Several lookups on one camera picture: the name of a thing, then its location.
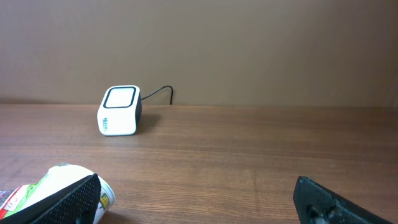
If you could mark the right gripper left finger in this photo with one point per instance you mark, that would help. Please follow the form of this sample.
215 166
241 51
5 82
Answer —
76 203

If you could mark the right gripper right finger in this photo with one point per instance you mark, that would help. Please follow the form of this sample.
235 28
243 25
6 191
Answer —
315 203

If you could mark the cup noodles cup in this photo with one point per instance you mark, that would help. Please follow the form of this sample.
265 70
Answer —
62 175

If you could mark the green snack bag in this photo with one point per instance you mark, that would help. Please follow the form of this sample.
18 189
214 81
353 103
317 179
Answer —
13 201

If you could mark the white barcode scanner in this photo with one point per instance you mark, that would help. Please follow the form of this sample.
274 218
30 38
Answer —
120 111

